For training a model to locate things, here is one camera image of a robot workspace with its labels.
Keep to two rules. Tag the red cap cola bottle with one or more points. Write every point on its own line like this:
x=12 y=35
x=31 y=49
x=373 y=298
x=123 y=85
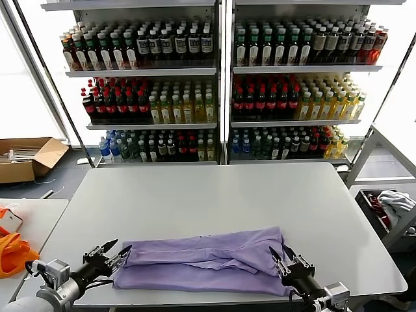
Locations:
x=131 y=108
x=272 y=105
x=323 y=146
x=88 y=109
x=313 y=146
x=260 y=105
x=238 y=105
x=249 y=105
x=283 y=105
x=182 y=150
x=143 y=108
x=110 y=109
x=293 y=105
x=192 y=150
x=121 y=109
x=99 y=109

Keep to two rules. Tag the white grey crumpled garment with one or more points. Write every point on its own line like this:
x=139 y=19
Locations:
x=393 y=201

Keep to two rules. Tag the grey metal frame table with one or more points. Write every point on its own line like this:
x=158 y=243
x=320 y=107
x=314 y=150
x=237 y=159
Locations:
x=364 y=156

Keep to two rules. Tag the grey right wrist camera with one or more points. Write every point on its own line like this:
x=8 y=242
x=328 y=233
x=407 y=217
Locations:
x=338 y=292

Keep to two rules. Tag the green label dark tea bottle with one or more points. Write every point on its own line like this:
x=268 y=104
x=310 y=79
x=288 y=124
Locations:
x=279 y=52
x=105 y=58
x=292 y=52
x=266 y=52
x=79 y=58
x=92 y=58
x=253 y=52
x=305 y=51
x=240 y=52
x=131 y=58
x=118 y=58

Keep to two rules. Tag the purple t-shirt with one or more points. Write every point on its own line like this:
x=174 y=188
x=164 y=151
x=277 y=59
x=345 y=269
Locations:
x=195 y=276

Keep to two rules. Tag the black plastic bin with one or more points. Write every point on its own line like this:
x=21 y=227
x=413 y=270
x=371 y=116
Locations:
x=369 y=213

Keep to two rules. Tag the black label dark drink bottle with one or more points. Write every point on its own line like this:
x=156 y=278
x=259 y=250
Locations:
x=142 y=45
x=154 y=45
x=192 y=43
x=205 y=42
x=344 y=44
x=357 y=44
x=179 y=43
x=368 y=44
x=166 y=44

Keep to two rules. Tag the black slanted metal pole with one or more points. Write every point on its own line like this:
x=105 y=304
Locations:
x=54 y=84

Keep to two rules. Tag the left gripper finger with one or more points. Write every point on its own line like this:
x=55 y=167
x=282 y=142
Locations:
x=117 y=258
x=100 y=249

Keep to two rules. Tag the orange and white carton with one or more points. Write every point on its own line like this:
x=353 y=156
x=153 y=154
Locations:
x=11 y=222

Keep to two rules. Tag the brown cardboard box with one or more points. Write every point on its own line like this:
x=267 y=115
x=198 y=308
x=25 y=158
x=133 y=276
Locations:
x=19 y=172

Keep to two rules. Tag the white cap dark drink bottle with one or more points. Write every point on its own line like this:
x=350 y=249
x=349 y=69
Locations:
x=171 y=151
x=295 y=146
x=162 y=151
x=152 y=152
x=276 y=150
x=142 y=152
x=285 y=149
x=304 y=146

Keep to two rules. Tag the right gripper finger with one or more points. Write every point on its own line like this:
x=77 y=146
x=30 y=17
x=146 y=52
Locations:
x=280 y=265
x=300 y=260

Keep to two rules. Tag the small grey bar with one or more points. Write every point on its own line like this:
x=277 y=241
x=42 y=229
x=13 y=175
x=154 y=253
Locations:
x=48 y=194

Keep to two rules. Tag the yellow juice bottle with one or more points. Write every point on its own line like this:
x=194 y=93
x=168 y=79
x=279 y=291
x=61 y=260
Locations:
x=304 y=109
x=198 y=112
x=342 y=148
x=348 y=109
x=154 y=113
x=187 y=112
x=165 y=113
x=358 y=109
x=201 y=152
x=338 y=109
x=326 y=109
x=209 y=112
x=332 y=149
x=315 y=109
x=210 y=152
x=176 y=113

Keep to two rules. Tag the grey metal stand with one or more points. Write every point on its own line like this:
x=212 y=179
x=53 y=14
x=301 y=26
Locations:
x=399 y=230

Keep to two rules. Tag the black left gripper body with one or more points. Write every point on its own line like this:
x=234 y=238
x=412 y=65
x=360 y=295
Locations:
x=92 y=271

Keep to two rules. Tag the small white floor object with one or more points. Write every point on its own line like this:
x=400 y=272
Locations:
x=83 y=161

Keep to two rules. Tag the white plastic bag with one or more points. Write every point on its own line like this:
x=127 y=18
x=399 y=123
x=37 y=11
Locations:
x=9 y=206

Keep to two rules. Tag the grey metal shelf unit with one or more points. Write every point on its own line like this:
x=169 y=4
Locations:
x=139 y=72
x=292 y=69

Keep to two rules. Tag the blue label water bottle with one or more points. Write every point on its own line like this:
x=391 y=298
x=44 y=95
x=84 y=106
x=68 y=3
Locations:
x=113 y=151
x=235 y=149
x=245 y=149
x=104 y=151

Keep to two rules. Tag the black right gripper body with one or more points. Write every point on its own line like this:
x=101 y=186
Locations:
x=302 y=279

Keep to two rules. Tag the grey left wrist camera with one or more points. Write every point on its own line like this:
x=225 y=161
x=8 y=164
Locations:
x=53 y=269

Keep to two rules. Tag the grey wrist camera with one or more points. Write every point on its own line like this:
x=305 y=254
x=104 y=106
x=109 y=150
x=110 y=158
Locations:
x=338 y=292
x=53 y=269

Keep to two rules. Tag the white plastic tube bundle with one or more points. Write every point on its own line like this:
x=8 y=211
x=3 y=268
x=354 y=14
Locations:
x=16 y=154

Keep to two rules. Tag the green clear drink bottle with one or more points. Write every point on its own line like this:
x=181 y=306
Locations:
x=124 y=151
x=256 y=148
x=266 y=148
x=133 y=151

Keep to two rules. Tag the beige label dark drink bottle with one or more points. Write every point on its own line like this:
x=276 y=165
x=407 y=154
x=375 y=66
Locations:
x=331 y=44
x=319 y=44

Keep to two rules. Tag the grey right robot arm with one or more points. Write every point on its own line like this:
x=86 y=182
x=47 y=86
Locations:
x=317 y=302

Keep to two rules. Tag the red crumpled garment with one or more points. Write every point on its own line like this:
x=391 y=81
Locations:
x=373 y=201

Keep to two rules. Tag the orange cloth bag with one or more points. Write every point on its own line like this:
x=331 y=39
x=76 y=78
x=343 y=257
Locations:
x=16 y=256

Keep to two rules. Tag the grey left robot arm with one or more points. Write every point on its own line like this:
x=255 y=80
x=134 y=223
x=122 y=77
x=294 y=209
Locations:
x=52 y=299

